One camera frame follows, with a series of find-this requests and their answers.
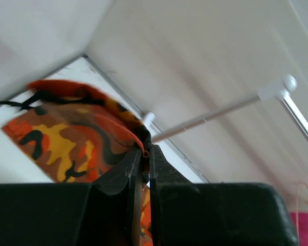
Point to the orange camouflage trousers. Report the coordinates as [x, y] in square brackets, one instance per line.
[75, 133]

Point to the magenta hanging garment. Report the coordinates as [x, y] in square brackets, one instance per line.
[300, 221]

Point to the white and silver clothes rack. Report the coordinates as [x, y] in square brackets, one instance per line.
[279, 89]

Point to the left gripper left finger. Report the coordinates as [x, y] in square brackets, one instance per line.
[104, 212]

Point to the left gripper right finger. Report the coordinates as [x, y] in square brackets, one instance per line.
[186, 213]

